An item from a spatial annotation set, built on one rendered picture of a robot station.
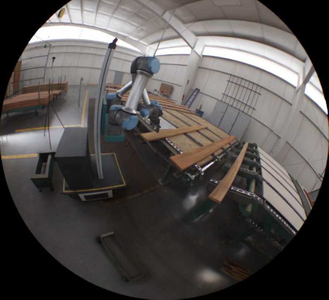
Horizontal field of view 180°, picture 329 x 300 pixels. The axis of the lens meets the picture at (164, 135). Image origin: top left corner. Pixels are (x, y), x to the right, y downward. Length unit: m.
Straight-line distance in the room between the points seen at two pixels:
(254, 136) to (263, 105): 2.03
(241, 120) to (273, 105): 2.51
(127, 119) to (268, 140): 7.10
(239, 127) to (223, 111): 1.37
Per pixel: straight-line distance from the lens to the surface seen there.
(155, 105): 0.92
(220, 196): 1.00
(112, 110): 0.81
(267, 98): 7.43
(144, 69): 0.70
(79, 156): 1.05
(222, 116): 6.80
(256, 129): 7.12
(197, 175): 1.32
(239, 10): 6.40
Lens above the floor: 1.54
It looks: 25 degrees down
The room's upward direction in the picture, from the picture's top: 20 degrees clockwise
